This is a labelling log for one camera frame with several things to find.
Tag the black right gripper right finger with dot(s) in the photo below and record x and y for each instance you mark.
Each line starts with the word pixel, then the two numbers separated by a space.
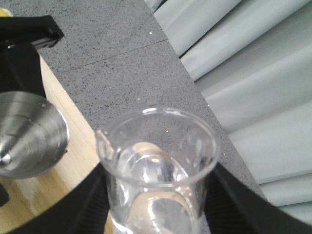
pixel 232 208

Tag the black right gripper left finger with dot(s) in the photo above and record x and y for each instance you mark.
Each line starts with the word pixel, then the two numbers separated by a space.
pixel 83 211

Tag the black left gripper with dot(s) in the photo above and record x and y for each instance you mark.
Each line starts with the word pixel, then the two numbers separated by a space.
pixel 20 40

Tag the stainless steel jigger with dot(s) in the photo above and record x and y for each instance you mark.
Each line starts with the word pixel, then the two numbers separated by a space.
pixel 34 135

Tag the glass measuring beaker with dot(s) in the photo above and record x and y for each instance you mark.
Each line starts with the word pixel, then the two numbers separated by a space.
pixel 157 161

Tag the yellow lemon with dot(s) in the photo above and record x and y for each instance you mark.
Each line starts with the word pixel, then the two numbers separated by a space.
pixel 5 13

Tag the wooden cutting board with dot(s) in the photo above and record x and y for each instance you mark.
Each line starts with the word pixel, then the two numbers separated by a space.
pixel 26 198

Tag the grey curtain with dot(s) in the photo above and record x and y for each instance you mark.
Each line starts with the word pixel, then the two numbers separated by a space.
pixel 252 62

